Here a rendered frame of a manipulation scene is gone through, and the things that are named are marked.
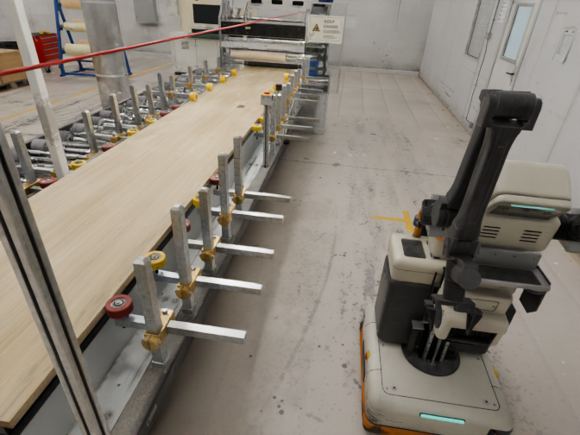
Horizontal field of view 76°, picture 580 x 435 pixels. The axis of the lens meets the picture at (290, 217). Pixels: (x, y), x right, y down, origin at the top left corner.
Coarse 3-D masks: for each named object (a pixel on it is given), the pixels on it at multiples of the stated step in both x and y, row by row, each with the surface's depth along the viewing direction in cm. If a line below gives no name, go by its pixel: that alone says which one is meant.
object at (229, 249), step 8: (192, 240) 167; (192, 248) 166; (200, 248) 165; (224, 248) 163; (232, 248) 163; (240, 248) 164; (248, 248) 164; (256, 248) 164; (256, 256) 163; (264, 256) 163; (272, 256) 162
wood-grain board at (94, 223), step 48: (240, 96) 375; (144, 144) 244; (192, 144) 249; (48, 192) 181; (96, 192) 184; (144, 192) 186; (192, 192) 188; (0, 240) 146; (48, 240) 148; (96, 240) 149; (144, 240) 151; (0, 288) 123; (96, 288) 125; (0, 336) 106; (0, 384) 94
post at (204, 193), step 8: (200, 192) 146; (208, 192) 148; (200, 200) 148; (208, 200) 149; (200, 208) 150; (208, 208) 150; (200, 216) 152; (208, 216) 151; (208, 224) 153; (208, 232) 155; (208, 240) 157; (208, 248) 159; (208, 264) 164
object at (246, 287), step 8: (160, 272) 145; (168, 272) 145; (160, 280) 144; (168, 280) 144; (176, 280) 143; (200, 280) 142; (208, 280) 142; (216, 280) 142; (224, 280) 143; (216, 288) 142; (224, 288) 141; (232, 288) 141; (240, 288) 140; (248, 288) 140; (256, 288) 139
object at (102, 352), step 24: (192, 216) 194; (168, 240) 168; (168, 264) 171; (96, 336) 121; (120, 336) 135; (96, 360) 122; (48, 384) 102; (96, 384) 124; (48, 408) 102; (0, 432) 90; (24, 432) 94; (48, 432) 103
